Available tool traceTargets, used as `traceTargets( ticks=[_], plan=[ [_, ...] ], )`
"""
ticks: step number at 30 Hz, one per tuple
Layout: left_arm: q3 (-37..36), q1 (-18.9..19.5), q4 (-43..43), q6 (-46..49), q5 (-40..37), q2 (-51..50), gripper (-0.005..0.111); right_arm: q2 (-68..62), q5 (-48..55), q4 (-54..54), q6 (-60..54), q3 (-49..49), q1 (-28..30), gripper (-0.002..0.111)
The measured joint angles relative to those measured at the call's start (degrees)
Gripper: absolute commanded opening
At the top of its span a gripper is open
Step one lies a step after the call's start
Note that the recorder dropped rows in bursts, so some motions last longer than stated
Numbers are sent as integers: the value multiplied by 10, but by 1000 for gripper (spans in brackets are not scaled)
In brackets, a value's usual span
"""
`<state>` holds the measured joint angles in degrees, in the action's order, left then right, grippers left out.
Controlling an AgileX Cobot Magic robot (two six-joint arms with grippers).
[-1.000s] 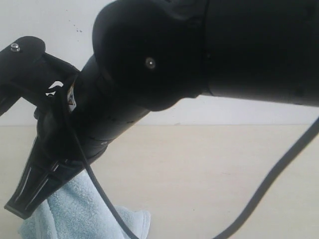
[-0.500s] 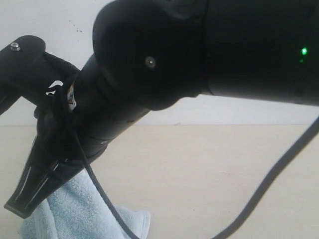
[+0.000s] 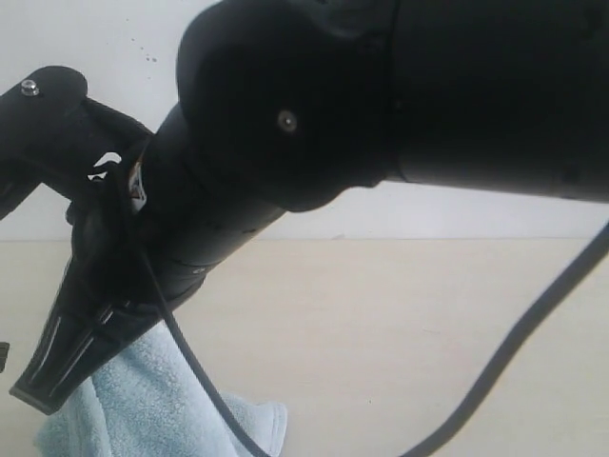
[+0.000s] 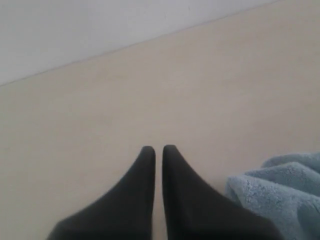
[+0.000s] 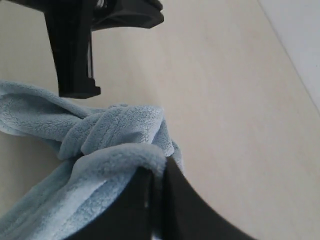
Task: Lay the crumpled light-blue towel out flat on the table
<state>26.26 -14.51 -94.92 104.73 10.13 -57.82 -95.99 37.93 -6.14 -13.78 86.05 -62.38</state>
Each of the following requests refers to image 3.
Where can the light blue terry towel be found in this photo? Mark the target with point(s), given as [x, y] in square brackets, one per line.
[144, 402]

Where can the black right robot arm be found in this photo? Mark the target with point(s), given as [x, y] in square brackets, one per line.
[282, 106]

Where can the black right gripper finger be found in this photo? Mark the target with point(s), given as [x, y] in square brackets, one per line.
[81, 334]

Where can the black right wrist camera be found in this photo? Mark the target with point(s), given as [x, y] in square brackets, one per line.
[52, 133]

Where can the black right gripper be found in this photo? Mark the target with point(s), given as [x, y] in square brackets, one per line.
[172, 209]

